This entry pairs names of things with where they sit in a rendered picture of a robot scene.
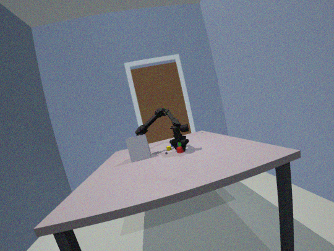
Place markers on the red block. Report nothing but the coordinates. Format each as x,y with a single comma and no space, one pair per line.
180,150

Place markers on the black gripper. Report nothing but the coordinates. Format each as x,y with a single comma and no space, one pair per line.
177,138

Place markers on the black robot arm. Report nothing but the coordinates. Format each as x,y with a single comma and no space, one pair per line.
158,113

